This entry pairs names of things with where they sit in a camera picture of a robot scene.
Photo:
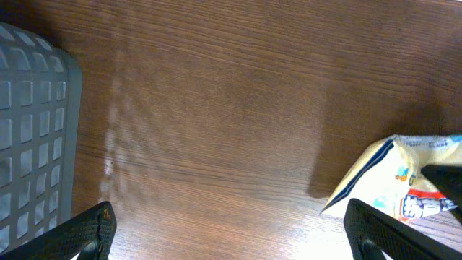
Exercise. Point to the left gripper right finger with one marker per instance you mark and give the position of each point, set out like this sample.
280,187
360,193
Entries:
373,234

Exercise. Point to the cream blue snack bag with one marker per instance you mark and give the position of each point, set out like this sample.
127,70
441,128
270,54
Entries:
387,177

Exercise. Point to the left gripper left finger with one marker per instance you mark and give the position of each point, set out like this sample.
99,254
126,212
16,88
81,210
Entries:
89,235

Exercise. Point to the grey plastic mesh basket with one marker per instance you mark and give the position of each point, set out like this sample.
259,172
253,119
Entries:
41,88

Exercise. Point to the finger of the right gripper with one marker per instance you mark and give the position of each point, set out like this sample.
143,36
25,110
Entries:
447,178

